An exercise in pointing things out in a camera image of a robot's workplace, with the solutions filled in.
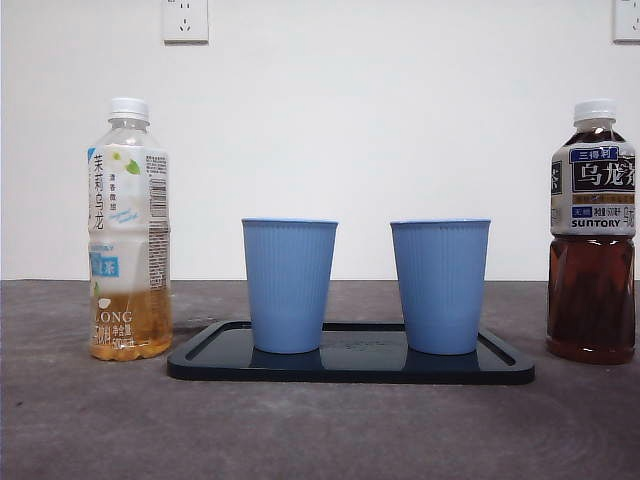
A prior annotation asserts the dark oolong tea bottle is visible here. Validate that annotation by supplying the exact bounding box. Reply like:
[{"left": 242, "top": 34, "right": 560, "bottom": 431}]
[{"left": 544, "top": 97, "right": 640, "bottom": 366}]

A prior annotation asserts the jasmine tea bottle white label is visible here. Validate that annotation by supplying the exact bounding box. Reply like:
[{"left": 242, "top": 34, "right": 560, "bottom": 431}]
[{"left": 87, "top": 96, "right": 175, "bottom": 362}]

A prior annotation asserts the blue ribbed plastic cup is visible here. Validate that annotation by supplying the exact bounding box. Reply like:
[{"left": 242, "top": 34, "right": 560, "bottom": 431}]
[
  {"left": 388, "top": 217, "right": 492, "bottom": 356},
  {"left": 240, "top": 217, "right": 339, "bottom": 355}
]

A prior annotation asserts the white wall socket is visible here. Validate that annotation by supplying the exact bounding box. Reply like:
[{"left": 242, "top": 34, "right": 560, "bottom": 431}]
[
  {"left": 612, "top": 0, "right": 640, "bottom": 42},
  {"left": 160, "top": 0, "right": 209, "bottom": 43}
]

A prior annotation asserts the dark blue rectangular tray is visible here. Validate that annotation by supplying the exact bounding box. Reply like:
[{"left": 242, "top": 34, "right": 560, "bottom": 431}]
[{"left": 165, "top": 320, "right": 536, "bottom": 385}]

